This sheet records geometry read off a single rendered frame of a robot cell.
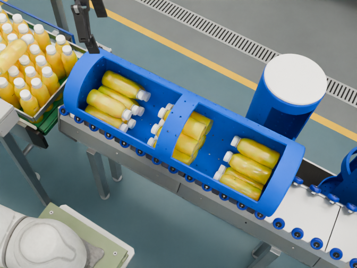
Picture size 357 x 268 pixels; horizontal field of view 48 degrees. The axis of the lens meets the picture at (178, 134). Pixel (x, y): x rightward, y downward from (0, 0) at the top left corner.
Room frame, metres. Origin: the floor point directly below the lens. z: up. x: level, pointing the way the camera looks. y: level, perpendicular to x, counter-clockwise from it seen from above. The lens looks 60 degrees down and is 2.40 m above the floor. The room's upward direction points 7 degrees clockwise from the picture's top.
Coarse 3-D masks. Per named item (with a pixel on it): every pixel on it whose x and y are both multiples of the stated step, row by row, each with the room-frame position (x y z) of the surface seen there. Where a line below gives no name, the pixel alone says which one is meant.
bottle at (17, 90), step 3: (24, 84) 0.91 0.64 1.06; (27, 84) 0.93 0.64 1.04; (15, 87) 0.90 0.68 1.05; (21, 87) 0.90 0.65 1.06; (24, 87) 0.90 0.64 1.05; (27, 87) 0.91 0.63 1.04; (30, 87) 0.93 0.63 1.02; (15, 90) 0.89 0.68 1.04; (18, 90) 0.89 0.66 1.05; (21, 90) 0.89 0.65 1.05; (30, 90) 0.91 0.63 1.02; (15, 93) 0.89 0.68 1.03; (18, 93) 0.88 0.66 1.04; (30, 93) 0.91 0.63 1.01; (18, 96) 0.88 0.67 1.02; (18, 99) 0.89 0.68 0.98
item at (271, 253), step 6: (270, 246) 0.51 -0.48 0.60; (264, 252) 0.52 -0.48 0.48; (270, 252) 0.48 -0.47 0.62; (276, 252) 0.48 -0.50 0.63; (258, 258) 0.51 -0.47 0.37; (264, 258) 0.48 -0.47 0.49; (270, 258) 0.47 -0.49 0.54; (252, 264) 0.51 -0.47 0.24; (258, 264) 0.48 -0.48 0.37; (264, 264) 0.47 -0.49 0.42
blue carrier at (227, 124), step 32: (96, 64) 1.01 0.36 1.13; (128, 64) 0.96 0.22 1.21; (64, 96) 0.82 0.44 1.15; (160, 96) 0.95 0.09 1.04; (192, 96) 0.85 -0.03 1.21; (128, 128) 0.82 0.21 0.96; (224, 128) 0.84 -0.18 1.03; (256, 128) 0.74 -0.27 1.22; (160, 160) 0.66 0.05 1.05; (288, 160) 0.62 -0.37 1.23; (224, 192) 0.55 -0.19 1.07
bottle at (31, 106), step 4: (32, 96) 0.87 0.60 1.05; (20, 100) 0.84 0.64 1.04; (24, 100) 0.84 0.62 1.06; (28, 100) 0.84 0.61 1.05; (32, 100) 0.85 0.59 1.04; (36, 100) 0.86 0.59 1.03; (24, 104) 0.83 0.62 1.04; (28, 104) 0.83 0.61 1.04; (32, 104) 0.84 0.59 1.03; (36, 104) 0.85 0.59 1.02; (24, 108) 0.83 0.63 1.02; (28, 108) 0.83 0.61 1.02; (32, 108) 0.83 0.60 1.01; (36, 108) 0.84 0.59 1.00; (24, 112) 0.83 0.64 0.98; (28, 112) 0.83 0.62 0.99; (32, 112) 0.83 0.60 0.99; (36, 112) 0.84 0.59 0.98; (32, 116) 0.83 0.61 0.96; (40, 116) 0.85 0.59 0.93; (40, 120) 0.84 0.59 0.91
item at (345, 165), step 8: (352, 152) 1.05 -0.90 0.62; (344, 160) 1.01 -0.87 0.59; (352, 160) 1.10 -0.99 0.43; (344, 168) 0.96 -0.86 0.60; (352, 168) 1.10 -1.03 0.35; (336, 176) 1.10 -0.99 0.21; (344, 176) 0.92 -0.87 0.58; (352, 176) 0.90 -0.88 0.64; (320, 184) 1.04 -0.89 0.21; (328, 184) 1.07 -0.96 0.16; (336, 184) 1.07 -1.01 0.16; (344, 184) 0.90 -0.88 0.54; (352, 184) 0.87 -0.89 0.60; (320, 192) 1.00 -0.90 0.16; (328, 192) 1.01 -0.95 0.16; (336, 192) 0.89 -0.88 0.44; (344, 192) 0.87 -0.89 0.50; (352, 192) 0.85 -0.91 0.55; (344, 200) 0.85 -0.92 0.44; (352, 200) 0.84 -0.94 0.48
